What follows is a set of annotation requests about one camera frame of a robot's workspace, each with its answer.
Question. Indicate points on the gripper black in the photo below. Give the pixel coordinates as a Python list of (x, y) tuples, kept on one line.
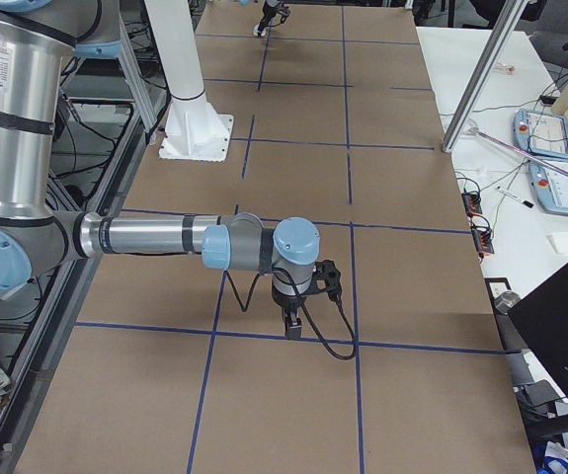
[(270, 11), (284, 301)]

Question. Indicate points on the blue call bell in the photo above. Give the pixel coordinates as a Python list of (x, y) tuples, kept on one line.
[(259, 33)]

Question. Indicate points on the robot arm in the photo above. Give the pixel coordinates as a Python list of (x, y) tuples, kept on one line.
[(35, 37), (274, 13)]

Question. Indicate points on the near orange connector block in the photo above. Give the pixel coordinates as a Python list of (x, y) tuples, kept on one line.
[(483, 240)]

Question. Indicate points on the orange connector block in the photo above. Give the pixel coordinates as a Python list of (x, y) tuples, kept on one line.
[(483, 240), (472, 203)]

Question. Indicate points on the silver metal cylinder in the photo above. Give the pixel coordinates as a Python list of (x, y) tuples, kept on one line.
[(505, 301)]

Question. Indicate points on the far orange connector block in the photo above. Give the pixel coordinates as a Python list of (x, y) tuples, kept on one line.
[(472, 203)]

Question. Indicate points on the black marker pen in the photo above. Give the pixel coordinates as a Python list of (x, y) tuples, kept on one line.
[(508, 194)]

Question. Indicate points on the far teach pendant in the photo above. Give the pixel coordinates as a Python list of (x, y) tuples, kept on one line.
[(541, 133)]

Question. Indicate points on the teach pendant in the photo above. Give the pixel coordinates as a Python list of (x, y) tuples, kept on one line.
[(550, 185), (541, 133)]

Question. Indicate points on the near teach pendant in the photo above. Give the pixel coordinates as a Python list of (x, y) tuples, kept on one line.
[(550, 185)]

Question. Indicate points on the metal rod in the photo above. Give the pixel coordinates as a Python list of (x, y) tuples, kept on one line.
[(542, 162)]

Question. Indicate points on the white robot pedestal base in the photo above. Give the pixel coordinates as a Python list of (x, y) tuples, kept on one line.
[(194, 130)]

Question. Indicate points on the aluminium frame post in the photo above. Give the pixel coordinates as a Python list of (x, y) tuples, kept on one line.
[(505, 25)]

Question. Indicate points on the aluminium table frame rail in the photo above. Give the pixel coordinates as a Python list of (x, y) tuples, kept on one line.
[(95, 162)]

